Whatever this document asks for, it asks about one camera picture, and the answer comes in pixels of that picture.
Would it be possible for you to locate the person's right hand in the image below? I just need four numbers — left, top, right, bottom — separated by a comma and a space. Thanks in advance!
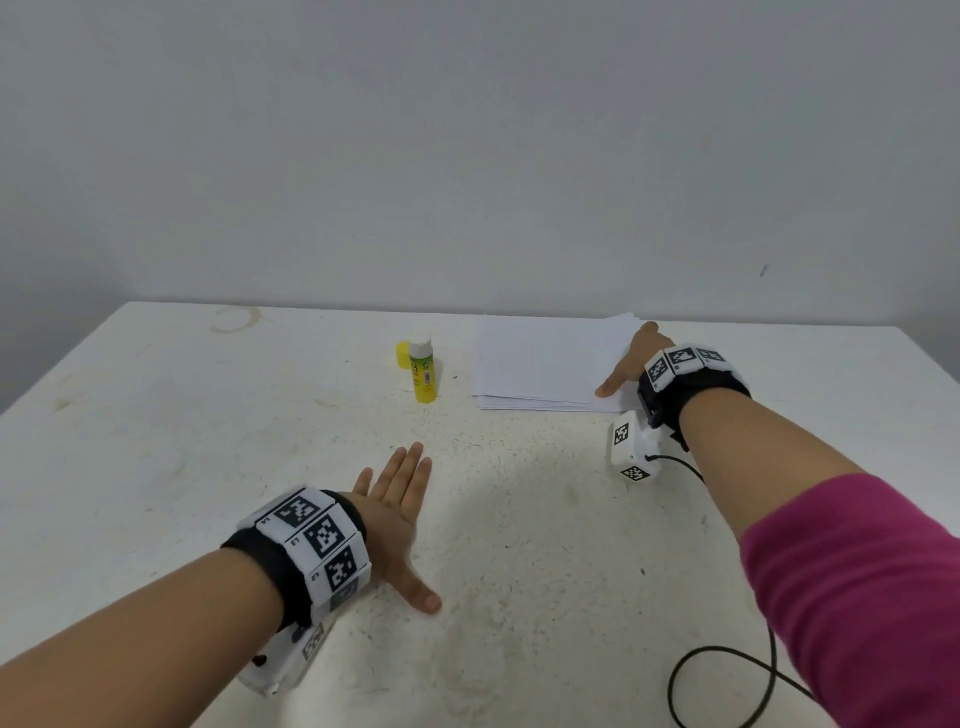
594, 319, 678, 402

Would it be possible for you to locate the person's left hand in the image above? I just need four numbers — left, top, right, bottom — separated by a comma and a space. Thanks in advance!
346, 441, 446, 617

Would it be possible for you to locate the glued white paper sheet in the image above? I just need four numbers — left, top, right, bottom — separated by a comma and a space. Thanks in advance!
469, 310, 650, 416

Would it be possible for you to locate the yellow glue stick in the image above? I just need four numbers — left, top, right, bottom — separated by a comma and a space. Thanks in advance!
406, 336, 441, 405

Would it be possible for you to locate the person's left forearm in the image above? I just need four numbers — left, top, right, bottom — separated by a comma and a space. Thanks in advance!
0, 547, 290, 728

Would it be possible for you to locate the black marker wristband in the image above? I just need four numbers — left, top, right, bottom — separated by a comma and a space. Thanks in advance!
636, 345, 753, 444
222, 484, 377, 632

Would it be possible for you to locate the pink sleeve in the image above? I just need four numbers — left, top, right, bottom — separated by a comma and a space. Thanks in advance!
739, 472, 960, 728

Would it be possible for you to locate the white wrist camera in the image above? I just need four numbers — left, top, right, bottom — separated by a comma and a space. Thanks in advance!
607, 415, 665, 486
237, 615, 335, 699

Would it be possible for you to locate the black cable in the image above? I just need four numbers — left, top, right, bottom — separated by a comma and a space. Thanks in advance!
645, 450, 819, 728

